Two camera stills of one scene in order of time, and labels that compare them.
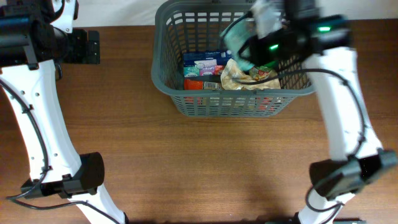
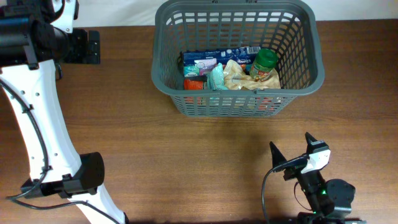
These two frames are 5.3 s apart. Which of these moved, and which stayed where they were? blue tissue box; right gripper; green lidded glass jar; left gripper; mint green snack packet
Moved: mint green snack packet; right gripper
Stayed: left gripper; green lidded glass jar; blue tissue box
